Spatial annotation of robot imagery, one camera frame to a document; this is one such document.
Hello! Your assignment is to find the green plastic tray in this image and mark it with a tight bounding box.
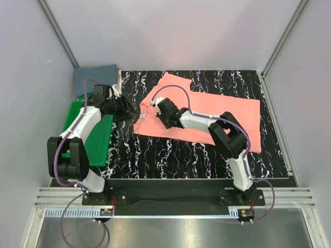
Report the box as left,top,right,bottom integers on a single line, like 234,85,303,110
60,100,113,167

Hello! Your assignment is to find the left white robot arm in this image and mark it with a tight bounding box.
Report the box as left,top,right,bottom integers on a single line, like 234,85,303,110
47,83,137,205

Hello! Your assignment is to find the black marble pattern mat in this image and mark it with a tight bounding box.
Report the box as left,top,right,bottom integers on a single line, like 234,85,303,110
93,70,289,179

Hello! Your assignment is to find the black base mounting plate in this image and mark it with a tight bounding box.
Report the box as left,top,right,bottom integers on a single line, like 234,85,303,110
82,179,265,218

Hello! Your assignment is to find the pink t-shirt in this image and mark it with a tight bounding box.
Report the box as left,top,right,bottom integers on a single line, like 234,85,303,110
133,73,262,153

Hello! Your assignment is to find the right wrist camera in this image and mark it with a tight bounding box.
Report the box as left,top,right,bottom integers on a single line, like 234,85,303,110
151,97,164,107

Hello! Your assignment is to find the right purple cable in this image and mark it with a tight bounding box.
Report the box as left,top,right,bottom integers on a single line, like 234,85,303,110
152,84,275,225

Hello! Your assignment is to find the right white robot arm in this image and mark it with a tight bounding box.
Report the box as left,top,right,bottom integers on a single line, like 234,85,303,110
151,97,256,205

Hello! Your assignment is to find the aluminium rail frame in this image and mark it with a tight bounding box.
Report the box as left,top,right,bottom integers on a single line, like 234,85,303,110
24,187,328,247

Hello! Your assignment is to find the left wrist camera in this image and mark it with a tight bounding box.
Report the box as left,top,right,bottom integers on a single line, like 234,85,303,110
112,83,122,97

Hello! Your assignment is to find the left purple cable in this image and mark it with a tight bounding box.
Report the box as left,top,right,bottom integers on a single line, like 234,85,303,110
51,79,111,246

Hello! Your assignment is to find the purple cable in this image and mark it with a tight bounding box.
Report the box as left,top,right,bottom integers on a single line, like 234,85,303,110
51,79,111,246
152,84,275,225

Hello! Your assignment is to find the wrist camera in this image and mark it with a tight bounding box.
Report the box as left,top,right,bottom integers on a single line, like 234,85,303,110
112,83,122,97
151,97,164,107

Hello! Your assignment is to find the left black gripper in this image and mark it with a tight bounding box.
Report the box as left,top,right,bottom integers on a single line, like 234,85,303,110
106,94,138,122

